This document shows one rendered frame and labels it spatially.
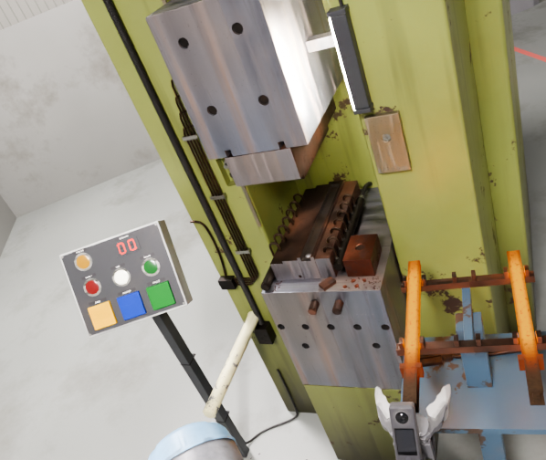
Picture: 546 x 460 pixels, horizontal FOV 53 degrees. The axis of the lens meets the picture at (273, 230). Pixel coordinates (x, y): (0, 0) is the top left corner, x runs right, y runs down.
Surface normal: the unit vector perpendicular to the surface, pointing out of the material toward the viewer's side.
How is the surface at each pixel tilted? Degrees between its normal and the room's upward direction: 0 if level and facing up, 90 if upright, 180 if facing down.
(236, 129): 90
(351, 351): 90
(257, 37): 90
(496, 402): 0
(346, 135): 90
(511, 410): 0
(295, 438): 0
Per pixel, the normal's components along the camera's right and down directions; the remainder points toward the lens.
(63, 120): 0.20, 0.48
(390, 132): -0.31, 0.61
